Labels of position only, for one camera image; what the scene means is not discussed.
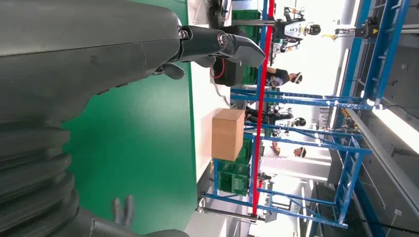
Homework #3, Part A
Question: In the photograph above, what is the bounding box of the green plastic crate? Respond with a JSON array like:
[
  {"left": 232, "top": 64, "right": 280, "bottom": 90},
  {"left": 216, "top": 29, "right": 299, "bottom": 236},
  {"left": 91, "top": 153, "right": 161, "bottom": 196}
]
[
  {"left": 231, "top": 9, "right": 262, "bottom": 45},
  {"left": 244, "top": 64, "right": 259, "bottom": 86},
  {"left": 217, "top": 139, "right": 253, "bottom": 197}
]

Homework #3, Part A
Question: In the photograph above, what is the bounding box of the blue metal rack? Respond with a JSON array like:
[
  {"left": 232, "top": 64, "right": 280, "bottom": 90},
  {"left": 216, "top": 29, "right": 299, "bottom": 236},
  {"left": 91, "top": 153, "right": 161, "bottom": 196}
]
[
  {"left": 202, "top": 121, "right": 373, "bottom": 230},
  {"left": 230, "top": 0, "right": 411, "bottom": 112}
]

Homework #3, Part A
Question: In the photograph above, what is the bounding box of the person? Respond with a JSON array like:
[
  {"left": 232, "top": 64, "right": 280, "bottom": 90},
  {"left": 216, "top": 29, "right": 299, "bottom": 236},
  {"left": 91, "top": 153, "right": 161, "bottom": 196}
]
[
  {"left": 265, "top": 67, "right": 303, "bottom": 88},
  {"left": 269, "top": 142, "right": 307, "bottom": 160}
]

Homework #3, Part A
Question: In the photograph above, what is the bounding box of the red pole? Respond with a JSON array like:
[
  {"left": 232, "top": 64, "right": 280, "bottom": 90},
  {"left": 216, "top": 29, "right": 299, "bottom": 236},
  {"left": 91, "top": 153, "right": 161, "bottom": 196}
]
[{"left": 251, "top": 0, "right": 276, "bottom": 217}]

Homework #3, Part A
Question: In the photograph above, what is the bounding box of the silver metal rail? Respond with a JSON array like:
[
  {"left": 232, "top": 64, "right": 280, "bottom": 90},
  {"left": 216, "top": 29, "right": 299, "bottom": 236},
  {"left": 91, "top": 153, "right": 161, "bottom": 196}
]
[{"left": 196, "top": 205, "right": 259, "bottom": 224}]

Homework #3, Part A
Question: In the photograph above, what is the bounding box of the white table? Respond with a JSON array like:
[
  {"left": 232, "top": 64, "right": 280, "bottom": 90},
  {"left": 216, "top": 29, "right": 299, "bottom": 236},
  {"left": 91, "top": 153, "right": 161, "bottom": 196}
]
[{"left": 187, "top": 0, "right": 234, "bottom": 197}]

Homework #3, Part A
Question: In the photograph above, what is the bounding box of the cardboard box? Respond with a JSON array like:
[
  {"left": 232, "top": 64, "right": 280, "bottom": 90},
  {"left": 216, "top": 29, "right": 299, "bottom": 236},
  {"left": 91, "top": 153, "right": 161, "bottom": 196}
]
[{"left": 211, "top": 109, "right": 246, "bottom": 162}]

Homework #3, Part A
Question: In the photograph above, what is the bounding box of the red cable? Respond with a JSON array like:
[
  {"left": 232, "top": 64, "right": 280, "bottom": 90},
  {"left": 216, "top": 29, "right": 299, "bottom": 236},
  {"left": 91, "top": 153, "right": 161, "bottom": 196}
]
[{"left": 211, "top": 58, "right": 226, "bottom": 80}]

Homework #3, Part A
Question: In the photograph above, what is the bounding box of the green table board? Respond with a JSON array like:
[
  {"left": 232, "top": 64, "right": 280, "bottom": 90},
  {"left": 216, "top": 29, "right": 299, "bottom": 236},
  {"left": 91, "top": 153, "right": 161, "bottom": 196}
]
[{"left": 61, "top": 0, "right": 199, "bottom": 236}]

